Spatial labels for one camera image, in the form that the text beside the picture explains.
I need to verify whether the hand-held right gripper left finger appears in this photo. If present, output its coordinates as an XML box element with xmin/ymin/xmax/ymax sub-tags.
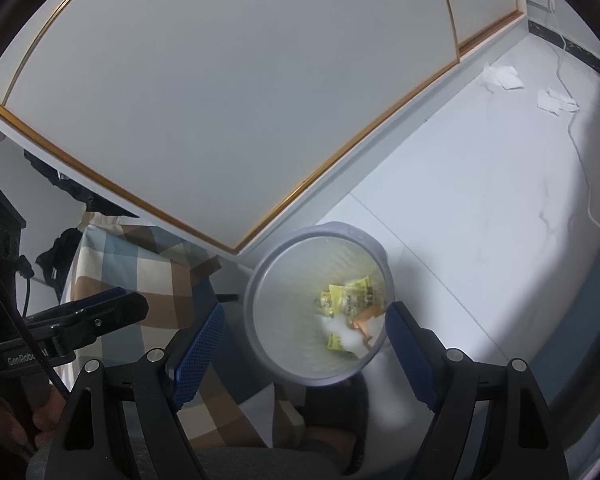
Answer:
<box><xmin>45</xmin><ymin>302</ymin><xmax>227</xmax><ymax>480</ymax></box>

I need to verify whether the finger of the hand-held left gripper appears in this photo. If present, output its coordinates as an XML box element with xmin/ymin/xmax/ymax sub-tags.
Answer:
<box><xmin>25</xmin><ymin>287</ymin><xmax>127</xmax><ymax>326</ymax></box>
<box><xmin>27</xmin><ymin>292</ymin><xmax>149</xmax><ymax>356</ymax></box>

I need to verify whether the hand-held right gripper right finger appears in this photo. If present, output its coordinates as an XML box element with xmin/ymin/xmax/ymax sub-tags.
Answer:
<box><xmin>386</xmin><ymin>301</ymin><xmax>567</xmax><ymax>480</ymax></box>

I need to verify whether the gold brown snack packet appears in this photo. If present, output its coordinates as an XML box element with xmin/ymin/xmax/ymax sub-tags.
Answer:
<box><xmin>350</xmin><ymin>305</ymin><xmax>383</xmax><ymax>351</ymax></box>

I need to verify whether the yellow printed packet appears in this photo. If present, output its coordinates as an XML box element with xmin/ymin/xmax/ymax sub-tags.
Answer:
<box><xmin>344</xmin><ymin>275</ymin><xmax>373</xmax><ymax>311</ymax></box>

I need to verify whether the translucent white waste bin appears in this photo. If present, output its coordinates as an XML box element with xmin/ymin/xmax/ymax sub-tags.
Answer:
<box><xmin>242</xmin><ymin>221</ymin><xmax>396</xmax><ymax>388</ymax></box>

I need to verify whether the yellow snack packet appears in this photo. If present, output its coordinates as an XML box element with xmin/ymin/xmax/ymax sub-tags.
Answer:
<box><xmin>317</xmin><ymin>284</ymin><xmax>351</xmax><ymax>318</ymax></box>

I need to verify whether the person's left hand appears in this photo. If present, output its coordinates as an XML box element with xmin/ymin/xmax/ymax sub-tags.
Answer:
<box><xmin>0</xmin><ymin>385</ymin><xmax>73</xmax><ymax>461</ymax></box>

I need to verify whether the checkered tablecloth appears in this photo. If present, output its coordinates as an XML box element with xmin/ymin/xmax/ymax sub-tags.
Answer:
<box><xmin>60</xmin><ymin>212</ymin><xmax>281</xmax><ymax>448</ymax></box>

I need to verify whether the black jacket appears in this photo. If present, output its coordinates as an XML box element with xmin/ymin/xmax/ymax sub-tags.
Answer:
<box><xmin>35</xmin><ymin>227</ymin><xmax>83</xmax><ymax>296</ymax></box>

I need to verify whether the black slipper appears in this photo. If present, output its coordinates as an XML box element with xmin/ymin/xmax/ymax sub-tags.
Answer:
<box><xmin>275</xmin><ymin>375</ymin><xmax>370</xmax><ymax>476</ymax></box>

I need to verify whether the white cabinet with gold trim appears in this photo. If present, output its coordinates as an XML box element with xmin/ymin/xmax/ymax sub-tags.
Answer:
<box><xmin>0</xmin><ymin>0</ymin><xmax>526</xmax><ymax>261</ymax></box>

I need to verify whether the white tissue on floor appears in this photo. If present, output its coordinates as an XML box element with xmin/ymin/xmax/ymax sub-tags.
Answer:
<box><xmin>536</xmin><ymin>86</ymin><xmax>581</xmax><ymax>116</ymax></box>
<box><xmin>480</xmin><ymin>62</ymin><xmax>526</xmax><ymax>93</ymax></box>

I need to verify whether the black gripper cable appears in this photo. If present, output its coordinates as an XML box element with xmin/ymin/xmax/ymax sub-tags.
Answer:
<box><xmin>0</xmin><ymin>250</ymin><xmax>73</xmax><ymax>401</ymax></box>

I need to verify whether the white power cable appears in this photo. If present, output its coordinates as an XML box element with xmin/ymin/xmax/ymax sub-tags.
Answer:
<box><xmin>542</xmin><ymin>0</ymin><xmax>600</xmax><ymax>241</ymax></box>

